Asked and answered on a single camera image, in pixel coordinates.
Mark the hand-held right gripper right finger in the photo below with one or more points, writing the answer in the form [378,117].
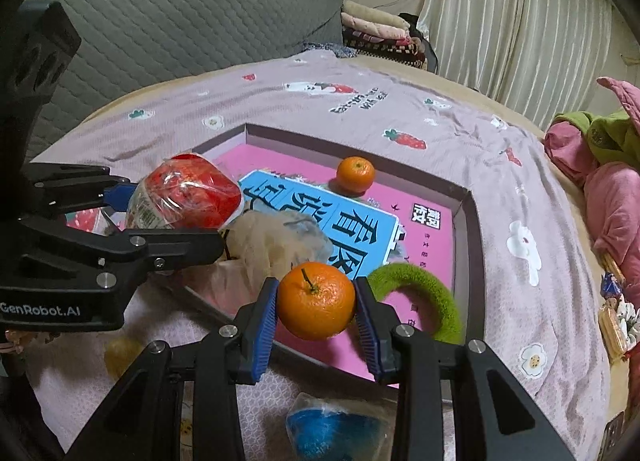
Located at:
[370,336]

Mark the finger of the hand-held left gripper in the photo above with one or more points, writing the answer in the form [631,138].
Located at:
[150,246]
[117,196]

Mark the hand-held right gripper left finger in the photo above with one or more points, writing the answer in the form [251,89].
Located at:
[260,331]

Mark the large orange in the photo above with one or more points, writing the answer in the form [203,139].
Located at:
[315,303]

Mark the red plastic-wrapped package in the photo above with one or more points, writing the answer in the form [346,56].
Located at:
[190,191]

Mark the green fuzzy hair scrunchie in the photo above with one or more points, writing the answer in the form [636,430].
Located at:
[430,291]

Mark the blue and red toy egg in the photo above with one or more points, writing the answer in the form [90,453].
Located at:
[325,431]

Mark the shallow cardboard box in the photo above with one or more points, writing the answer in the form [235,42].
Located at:
[470,251]

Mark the pink and blue book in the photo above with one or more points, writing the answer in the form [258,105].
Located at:
[425,221]

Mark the small mandarin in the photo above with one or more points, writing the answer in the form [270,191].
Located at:
[355,176]

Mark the grey quilted headboard cover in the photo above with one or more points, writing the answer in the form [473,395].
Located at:
[175,16]

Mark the yellow biscuit packet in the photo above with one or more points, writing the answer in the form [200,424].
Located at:
[612,331]
[611,266]

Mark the blue candy wrapper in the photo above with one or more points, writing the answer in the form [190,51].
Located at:
[611,285]

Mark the blue patterned cloth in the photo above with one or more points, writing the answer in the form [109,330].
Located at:
[330,48]

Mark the white floral scrunchie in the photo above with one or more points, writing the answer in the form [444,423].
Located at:
[630,316]

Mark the pink quilt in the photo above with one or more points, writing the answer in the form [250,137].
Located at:
[615,201]

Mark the checkered folded blanket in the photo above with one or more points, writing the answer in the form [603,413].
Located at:
[390,48]

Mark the pink folded blanket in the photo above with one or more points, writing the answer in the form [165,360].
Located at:
[375,28]

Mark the green blanket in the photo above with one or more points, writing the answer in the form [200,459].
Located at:
[610,136]

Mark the dark cloth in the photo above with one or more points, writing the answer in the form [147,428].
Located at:
[412,26]

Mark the beige folded blanket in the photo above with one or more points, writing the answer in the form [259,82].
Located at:
[370,11]

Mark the white curtain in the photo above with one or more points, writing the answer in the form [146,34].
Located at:
[500,16]

